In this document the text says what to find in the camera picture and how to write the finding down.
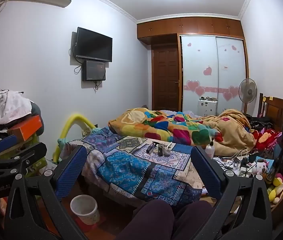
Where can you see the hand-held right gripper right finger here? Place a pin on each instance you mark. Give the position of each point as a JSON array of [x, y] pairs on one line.
[[206, 172]]

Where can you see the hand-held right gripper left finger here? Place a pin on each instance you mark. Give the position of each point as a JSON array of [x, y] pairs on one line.
[[71, 172]]

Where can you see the white waste bin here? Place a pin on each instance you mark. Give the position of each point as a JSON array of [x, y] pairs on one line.
[[85, 208]]

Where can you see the small round white container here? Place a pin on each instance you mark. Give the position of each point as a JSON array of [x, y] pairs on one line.
[[167, 151]]

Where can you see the white pump bottle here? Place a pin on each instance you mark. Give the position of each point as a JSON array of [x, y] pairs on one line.
[[209, 151]]

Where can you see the orange box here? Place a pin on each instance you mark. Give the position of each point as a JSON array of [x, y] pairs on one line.
[[26, 128]]

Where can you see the white cloth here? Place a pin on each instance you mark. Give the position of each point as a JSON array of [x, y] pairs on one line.
[[9, 106]]

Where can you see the white power strip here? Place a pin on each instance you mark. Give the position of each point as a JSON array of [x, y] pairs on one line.
[[244, 168]]

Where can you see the person's right leg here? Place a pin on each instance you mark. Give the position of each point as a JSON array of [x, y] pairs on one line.
[[193, 215]]

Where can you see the person's leg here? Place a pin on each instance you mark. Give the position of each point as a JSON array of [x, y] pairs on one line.
[[151, 220], [193, 215]]

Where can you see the yellow foam tube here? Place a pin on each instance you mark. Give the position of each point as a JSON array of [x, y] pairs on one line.
[[69, 127]]

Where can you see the dark grey cloth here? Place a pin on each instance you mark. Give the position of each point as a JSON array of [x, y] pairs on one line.
[[36, 110]]

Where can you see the colourful heart blanket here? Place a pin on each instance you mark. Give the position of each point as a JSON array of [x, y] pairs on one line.
[[178, 130]]

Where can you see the white plush doll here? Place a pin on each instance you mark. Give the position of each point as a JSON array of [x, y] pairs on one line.
[[257, 166]]

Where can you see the blue patchwork bedsheet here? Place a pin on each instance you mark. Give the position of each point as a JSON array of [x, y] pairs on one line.
[[124, 167]]

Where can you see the small white cabinet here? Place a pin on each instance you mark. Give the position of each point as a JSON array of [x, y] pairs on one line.
[[207, 107]]

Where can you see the red plush toy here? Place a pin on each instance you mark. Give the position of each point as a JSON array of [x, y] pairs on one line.
[[266, 136]]

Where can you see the person's left leg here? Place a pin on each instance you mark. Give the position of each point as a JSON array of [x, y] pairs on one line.
[[151, 220]]

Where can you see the yellow plush toy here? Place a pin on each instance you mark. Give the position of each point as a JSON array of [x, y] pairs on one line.
[[277, 187]]

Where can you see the wooden headboard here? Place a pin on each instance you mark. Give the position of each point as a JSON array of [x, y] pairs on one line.
[[273, 110]]

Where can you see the standing fan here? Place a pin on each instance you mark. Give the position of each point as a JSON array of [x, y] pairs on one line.
[[248, 90]]

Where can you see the brown wooden door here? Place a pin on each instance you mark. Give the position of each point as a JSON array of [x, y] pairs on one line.
[[166, 80]]

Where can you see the sliding wardrobe with pink hearts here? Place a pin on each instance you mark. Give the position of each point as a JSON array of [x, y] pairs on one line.
[[206, 55]]

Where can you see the wooden overhead cabinets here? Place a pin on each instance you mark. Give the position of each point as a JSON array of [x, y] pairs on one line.
[[193, 26]]

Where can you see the small black wall monitor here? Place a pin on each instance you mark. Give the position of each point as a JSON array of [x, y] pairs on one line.
[[94, 70]]

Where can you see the black wall television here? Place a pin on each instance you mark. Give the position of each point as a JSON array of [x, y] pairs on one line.
[[94, 45]]

